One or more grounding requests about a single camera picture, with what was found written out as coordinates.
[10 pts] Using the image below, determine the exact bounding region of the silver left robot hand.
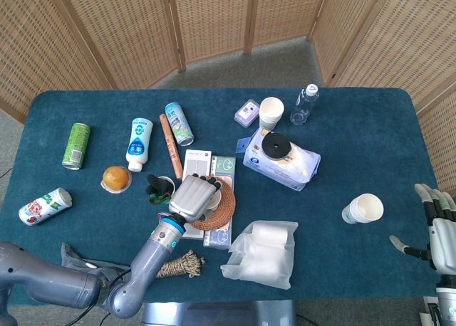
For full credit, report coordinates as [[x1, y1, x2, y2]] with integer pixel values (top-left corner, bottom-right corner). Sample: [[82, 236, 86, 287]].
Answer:
[[168, 174, 222, 223]]

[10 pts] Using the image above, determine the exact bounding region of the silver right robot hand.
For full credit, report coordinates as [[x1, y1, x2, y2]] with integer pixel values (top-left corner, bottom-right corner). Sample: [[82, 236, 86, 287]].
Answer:
[[388, 183, 456, 277]]

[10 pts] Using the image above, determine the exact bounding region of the white flower print paper cup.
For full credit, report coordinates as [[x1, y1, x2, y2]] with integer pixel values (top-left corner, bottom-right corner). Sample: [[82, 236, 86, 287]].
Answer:
[[205, 187, 223, 211]]

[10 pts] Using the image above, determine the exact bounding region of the paper cup holding glove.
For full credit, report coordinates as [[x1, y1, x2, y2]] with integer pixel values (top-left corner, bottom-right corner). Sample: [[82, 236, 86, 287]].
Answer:
[[156, 175, 177, 199]]

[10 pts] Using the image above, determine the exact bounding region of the woven rattan coaster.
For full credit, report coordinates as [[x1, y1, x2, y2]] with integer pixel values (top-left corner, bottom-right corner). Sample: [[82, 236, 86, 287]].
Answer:
[[190, 176, 237, 231]]

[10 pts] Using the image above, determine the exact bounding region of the orange jelly cup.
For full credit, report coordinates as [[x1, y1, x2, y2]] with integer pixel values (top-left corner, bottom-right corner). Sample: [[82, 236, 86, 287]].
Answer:
[[100, 165, 133, 194]]

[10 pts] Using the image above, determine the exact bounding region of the paper cup with blue print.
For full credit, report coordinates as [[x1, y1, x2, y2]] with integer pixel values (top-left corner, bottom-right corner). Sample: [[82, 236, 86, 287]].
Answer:
[[341, 193, 385, 225]]

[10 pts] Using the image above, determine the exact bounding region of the white cardboard box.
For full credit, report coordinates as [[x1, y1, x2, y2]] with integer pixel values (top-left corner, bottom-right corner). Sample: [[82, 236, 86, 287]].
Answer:
[[180, 149, 213, 240]]

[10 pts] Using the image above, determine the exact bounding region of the green tissue pack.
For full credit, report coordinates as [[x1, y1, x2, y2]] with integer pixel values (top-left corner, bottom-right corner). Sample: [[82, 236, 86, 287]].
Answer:
[[209, 155, 237, 184]]

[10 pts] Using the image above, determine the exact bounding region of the purple tissue pack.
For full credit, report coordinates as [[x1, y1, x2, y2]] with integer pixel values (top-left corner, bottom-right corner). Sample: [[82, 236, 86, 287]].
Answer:
[[202, 221, 233, 251]]

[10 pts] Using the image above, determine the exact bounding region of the brown sausage stick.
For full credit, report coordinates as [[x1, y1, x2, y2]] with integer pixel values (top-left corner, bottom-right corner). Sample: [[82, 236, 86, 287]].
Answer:
[[159, 113, 184, 182]]

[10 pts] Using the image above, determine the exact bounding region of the blue white drink can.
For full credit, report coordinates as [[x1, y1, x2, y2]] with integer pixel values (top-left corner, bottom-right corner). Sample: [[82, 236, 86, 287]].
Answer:
[[164, 102, 195, 147]]

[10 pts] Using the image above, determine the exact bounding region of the white blue plastic bottle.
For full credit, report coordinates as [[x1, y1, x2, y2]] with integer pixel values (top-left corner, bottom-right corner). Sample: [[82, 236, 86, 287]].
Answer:
[[125, 117, 155, 172]]

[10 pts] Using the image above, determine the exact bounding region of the translucent white plastic bag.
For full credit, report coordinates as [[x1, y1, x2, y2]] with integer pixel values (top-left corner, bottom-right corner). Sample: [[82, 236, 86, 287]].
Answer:
[[219, 220, 299, 290]]

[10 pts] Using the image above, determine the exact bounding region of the white paper roll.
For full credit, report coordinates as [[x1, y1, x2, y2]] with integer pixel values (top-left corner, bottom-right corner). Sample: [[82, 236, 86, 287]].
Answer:
[[251, 221, 291, 247], [245, 243, 291, 280]]

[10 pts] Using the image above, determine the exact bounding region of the black tape roll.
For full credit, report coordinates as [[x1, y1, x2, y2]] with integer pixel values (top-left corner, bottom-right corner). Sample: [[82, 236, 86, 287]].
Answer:
[[261, 131, 289, 160]]

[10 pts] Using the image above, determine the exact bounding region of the large white blue tissue pack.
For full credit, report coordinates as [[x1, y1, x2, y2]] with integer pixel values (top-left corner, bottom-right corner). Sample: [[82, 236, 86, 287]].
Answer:
[[242, 127, 321, 192]]

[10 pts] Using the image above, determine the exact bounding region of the small purple box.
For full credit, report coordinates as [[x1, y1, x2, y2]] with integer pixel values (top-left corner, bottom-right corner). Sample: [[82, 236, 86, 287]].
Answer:
[[234, 98, 261, 128]]

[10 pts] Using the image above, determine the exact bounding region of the stack of white paper cups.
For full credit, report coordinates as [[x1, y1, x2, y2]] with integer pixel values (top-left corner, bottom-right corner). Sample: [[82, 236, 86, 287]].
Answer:
[[259, 97, 286, 132]]

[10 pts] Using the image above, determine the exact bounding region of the grey robot torso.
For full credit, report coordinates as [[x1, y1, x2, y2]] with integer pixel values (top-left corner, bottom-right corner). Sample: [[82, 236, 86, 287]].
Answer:
[[141, 299, 296, 326]]

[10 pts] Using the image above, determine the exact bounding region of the grey cloth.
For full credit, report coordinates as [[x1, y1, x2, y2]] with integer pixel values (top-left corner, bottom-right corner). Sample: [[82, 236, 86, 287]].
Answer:
[[60, 242, 133, 288]]

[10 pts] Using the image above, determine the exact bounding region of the green drink can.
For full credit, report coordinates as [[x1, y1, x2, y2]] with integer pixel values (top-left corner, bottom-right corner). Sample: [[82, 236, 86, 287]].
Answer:
[[61, 122, 91, 171]]

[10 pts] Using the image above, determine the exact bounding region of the clear plastic water bottle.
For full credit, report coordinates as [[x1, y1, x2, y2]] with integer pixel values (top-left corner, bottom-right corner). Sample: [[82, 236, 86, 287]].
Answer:
[[289, 83, 320, 125]]

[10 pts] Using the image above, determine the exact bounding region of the white floral drink can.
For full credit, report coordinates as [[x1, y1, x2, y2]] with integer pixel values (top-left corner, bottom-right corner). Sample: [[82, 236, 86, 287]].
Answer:
[[18, 187, 73, 227]]

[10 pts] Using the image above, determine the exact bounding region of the camouflage rope bundle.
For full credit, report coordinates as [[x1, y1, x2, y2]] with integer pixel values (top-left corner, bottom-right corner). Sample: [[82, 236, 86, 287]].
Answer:
[[155, 249, 207, 279]]

